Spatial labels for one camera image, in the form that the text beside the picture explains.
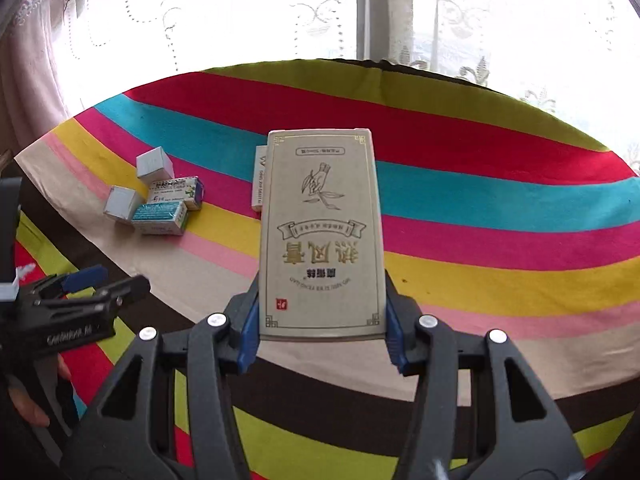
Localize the small white cube box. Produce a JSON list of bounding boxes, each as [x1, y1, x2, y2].
[[103, 185, 143, 223], [136, 146, 174, 183]]

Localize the pink curtain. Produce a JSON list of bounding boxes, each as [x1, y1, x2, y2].
[[0, 0, 81, 161]]

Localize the teal medicine box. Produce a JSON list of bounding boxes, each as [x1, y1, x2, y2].
[[131, 200, 189, 236]]

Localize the tall beige box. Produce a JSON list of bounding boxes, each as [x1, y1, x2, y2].
[[258, 128, 388, 342]]

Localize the green and white medicine box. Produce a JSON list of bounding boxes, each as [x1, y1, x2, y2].
[[147, 176, 205, 211]]

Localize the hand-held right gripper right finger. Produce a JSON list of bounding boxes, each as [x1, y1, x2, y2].
[[384, 270, 586, 480]]

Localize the person's left hand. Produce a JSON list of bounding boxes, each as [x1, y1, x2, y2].
[[7, 355, 72, 428]]

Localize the long white box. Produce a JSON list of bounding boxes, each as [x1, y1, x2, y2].
[[251, 145, 271, 211]]

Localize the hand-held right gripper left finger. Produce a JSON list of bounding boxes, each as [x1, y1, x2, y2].
[[60, 272, 261, 480]]

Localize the white lace window curtain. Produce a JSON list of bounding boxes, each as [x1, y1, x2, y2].
[[65, 0, 640, 126]]

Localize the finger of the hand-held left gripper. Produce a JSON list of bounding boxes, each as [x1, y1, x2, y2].
[[22, 266, 108, 301], [35, 274, 152, 313]]

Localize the striped colourful cloth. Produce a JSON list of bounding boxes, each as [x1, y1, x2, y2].
[[12, 59, 640, 480]]

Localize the window frame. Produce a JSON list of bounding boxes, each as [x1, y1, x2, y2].
[[356, 0, 416, 63]]

